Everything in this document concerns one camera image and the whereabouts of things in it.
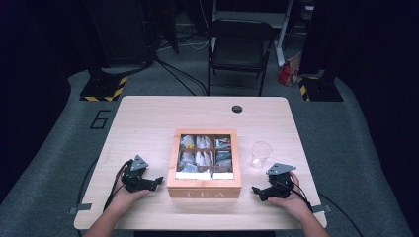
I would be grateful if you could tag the pile of colourful packets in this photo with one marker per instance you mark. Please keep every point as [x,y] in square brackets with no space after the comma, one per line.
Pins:
[223,142]

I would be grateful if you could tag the pile of grey-blue packets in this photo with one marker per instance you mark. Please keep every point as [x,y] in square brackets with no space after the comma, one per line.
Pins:
[224,158]

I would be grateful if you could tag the person's right hand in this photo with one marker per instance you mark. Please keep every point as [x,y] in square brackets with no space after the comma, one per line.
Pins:
[296,204]

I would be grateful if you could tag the person's left hand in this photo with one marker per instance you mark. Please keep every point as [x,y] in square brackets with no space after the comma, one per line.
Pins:
[120,199]

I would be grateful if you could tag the black tape floor marking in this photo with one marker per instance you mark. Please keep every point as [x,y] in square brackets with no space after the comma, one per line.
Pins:
[100,119]

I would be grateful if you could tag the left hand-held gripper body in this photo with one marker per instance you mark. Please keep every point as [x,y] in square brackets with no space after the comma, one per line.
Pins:
[133,179]

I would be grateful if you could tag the wooden tea box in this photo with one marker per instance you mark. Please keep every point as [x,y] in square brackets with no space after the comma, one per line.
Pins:
[204,192]

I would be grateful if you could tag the black round table grommet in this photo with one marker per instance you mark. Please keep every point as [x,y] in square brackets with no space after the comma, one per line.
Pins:
[237,109]

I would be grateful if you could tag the black stand base striped edge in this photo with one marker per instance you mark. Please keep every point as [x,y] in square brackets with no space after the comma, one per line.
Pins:
[102,89]
[321,90]

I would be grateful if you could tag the black folding chair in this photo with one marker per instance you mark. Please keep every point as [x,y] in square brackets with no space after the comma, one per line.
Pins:
[238,49]

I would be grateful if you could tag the pile of yellow-tagged tea bags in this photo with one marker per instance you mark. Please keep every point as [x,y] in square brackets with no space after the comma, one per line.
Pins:
[187,141]

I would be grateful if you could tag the pile of printed white sachets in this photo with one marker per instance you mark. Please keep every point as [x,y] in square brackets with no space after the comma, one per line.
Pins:
[204,158]

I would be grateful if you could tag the clear glass cup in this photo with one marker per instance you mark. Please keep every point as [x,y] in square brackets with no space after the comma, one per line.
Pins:
[262,153]

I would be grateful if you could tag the black curtain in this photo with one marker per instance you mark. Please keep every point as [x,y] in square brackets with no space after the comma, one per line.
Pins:
[382,82]
[29,82]

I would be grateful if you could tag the pile of plain white sachets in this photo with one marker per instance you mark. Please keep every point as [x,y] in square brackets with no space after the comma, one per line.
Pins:
[204,142]

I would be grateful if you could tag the grey tape piece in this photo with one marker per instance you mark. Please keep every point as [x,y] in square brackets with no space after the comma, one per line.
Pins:
[80,208]
[322,208]

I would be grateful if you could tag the red bag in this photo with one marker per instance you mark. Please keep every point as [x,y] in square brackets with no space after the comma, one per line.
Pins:
[287,74]

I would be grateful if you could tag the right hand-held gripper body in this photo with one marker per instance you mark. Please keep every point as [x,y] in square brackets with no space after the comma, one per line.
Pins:
[281,184]

